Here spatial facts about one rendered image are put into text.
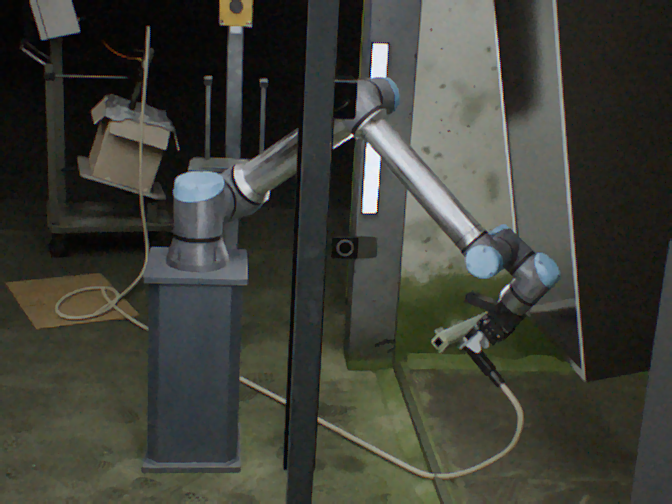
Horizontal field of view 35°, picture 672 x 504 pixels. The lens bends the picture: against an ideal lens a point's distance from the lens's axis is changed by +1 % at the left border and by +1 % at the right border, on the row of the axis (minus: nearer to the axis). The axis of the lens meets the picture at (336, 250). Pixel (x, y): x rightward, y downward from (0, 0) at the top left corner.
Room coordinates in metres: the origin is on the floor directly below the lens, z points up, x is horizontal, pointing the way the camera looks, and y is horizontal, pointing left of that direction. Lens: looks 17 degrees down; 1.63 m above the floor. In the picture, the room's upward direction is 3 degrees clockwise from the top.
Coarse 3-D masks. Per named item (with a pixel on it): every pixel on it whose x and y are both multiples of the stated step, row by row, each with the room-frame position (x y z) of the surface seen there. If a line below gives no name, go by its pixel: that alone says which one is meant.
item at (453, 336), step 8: (472, 320) 2.90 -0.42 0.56; (440, 328) 2.81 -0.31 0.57; (448, 328) 2.80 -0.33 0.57; (456, 328) 2.82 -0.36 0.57; (464, 328) 2.84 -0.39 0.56; (440, 336) 2.75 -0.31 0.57; (448, 336) 2.76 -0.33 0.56; (456, 336) 2.79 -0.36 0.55; (464, 336) 2.81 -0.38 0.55; (440, 344) 2.75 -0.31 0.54; (448, 344) 2.74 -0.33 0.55; (456, 344) 2.81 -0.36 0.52; (472, 352) 2.80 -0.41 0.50; (480, 352) 2.80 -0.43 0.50; (472, 360) 2.80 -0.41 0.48; (480, 360) 2.78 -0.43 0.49; (488, 360) 2.79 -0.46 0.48; (480, 368) 2.78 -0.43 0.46; (488, 368) 2.77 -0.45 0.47; (488, 376) 2.77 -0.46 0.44; (496, 376) 2.76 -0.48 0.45; (496, 384) 2.75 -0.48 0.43
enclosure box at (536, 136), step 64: (512, 0) 3.30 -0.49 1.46; (576, 0) 2.71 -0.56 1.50; (640, 0) 2.73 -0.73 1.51; (512, 64) 3.31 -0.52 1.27; (576, 64) 2.71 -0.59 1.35; (640, 64) 2.74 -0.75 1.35; (512, 128) 3.31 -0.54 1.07; (576, 128) 2.72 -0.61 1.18; (640, 128) 2.74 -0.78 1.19; (512, 192) 3.31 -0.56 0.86; (576, 192) 2.72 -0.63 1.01; (640, 192) 2.75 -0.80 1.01; (576, 256) 2.72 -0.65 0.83; (640, 256) 2.75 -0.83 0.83; (576, 320) 3.17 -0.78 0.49; (640, 320) 2.75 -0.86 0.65
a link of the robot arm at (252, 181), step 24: (384, 96) 2.92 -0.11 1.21; (336, 120) 2.99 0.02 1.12; (288, 144) 3.07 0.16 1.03; (336, 144) 3.03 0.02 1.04; (240, 168) 3.16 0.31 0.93; (264, 168) 3.10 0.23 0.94; (288, 168) 3.08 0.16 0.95; (240, 192) 3.12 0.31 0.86; (264, 192) 3.15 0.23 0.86; (240, 216) 3.19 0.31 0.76
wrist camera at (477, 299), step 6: (468, 294) 2.83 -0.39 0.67; (474, 294) 2.83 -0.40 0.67; (480, 294) 2.84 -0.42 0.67; (468, 300) 2.82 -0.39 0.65; (474, 300) 2.81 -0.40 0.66; (480, 300) 2.80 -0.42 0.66; (486, 300) 2.80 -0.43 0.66; (492, 300) 2.81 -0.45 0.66; (498, 300) 2.81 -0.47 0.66; (480, 306) 2.80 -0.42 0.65; (486, 306) 2.79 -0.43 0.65; (492, 306) 2.78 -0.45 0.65; (498, 306) 2.77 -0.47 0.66; (492, 312) 2.78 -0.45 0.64; (498, 312) 2.77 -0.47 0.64
